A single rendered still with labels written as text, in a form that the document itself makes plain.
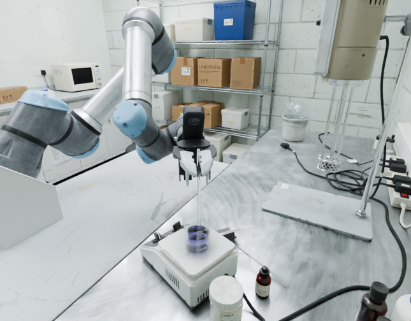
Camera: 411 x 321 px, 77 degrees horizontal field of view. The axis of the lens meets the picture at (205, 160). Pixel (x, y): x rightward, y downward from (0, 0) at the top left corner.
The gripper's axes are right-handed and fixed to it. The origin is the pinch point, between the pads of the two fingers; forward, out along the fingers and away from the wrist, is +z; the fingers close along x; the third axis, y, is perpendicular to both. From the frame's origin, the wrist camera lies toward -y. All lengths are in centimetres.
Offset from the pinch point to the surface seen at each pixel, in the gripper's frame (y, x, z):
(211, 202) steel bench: 26.3, -6.7, -28.4
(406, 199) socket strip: 23, -65, -17
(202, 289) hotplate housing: 21.6, 0.1, 7.7
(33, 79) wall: 15, 158, -277
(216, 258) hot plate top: 17.2, -2.8, 4.7
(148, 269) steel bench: 26.0, 11.5, -2.6
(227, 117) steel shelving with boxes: 50, -53, -223
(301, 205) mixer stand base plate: 25.2, -34.1, -21.7
